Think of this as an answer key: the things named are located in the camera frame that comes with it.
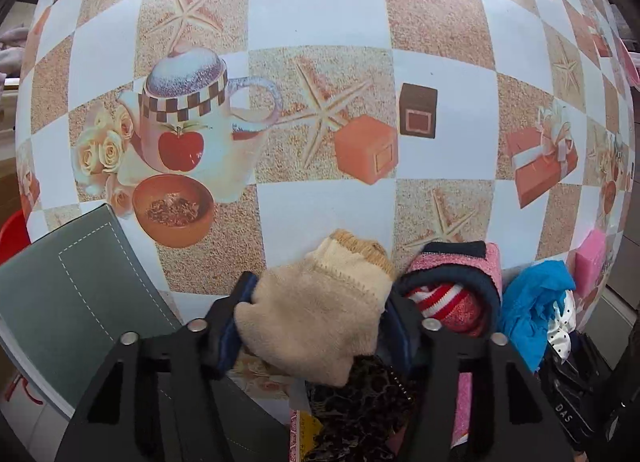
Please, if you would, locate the orange printed paper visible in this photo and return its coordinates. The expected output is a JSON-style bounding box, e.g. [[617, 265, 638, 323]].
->
[[290, 409, 323, 462]]

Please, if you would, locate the red plastic chair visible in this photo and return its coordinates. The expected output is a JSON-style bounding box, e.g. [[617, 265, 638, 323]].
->
[[0, 209, 32, 265]]

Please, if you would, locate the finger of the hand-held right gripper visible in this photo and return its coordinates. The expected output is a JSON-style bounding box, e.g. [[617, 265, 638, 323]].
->
[[540, 337, 603, 450]]

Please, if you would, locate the printed checkered tablecloth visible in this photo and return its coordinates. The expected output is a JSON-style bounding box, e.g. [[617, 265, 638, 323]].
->
[[14, 0, 638, 400]]

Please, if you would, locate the beige knitted glove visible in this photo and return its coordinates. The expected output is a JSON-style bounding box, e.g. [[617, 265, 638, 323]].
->
[[234, 229, 397, 388]]

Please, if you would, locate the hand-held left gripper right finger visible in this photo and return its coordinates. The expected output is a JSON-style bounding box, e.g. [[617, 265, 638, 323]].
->
[[377, 287, 576, 462]]

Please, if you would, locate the white polka dot scrunchie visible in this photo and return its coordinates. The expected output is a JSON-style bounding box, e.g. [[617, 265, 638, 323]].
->
[[546, 289, 578, 360]]

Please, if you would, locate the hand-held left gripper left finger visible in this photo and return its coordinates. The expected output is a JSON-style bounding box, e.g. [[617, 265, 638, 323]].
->
[[54, 271, 261, 462]]

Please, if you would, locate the blue cloth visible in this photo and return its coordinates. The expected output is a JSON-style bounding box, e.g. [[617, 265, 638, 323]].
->
[[500, 259, 576, 373]]

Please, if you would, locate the leopard print scarf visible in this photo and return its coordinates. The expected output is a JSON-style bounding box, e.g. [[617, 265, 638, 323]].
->
[[305, 357, 416, 462]]

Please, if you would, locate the pink navy knitted hat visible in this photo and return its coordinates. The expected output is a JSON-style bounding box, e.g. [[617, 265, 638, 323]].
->
[[395, 241, 503, 450]]

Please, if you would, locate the grey-green storage box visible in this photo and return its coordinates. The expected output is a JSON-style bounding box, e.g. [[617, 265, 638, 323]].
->
[[0, 202, 281, 462]]

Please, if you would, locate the red white striped sock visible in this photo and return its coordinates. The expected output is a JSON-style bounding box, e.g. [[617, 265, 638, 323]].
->
[[406, 282, 486, 335]]

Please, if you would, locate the pink sponge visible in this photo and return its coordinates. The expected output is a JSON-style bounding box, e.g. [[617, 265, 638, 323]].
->
[[574, 229, 608, 300]]

